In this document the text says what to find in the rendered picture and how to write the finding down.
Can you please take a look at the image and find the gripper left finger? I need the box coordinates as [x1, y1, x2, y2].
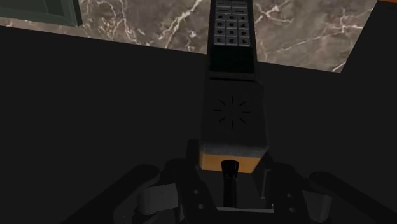
[62, 139, 218, 224]

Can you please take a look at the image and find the black table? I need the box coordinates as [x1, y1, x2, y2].
[0, 0, 397, 224]

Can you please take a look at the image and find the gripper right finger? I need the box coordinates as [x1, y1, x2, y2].
[253, 154, 397, 224]

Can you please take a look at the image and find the dark green cabinet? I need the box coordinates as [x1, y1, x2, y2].
[0, 0, 83, 28]

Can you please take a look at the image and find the black keypad phone with antenna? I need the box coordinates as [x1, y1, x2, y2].
[198, 0, 270, 209]

